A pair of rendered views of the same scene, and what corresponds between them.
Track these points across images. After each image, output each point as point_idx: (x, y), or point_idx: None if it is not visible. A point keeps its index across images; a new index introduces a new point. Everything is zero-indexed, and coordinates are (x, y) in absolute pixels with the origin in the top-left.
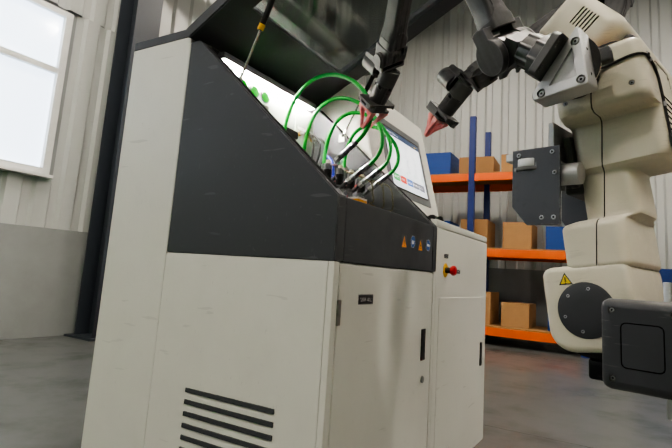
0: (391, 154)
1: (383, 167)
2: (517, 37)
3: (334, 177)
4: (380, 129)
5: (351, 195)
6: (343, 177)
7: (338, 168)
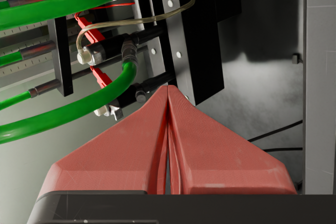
0: (87, 3)
1: None
2: None
3: (142, 102)
4: (43, 131)
5: None
6: (111, 48)
7: (92, 65)
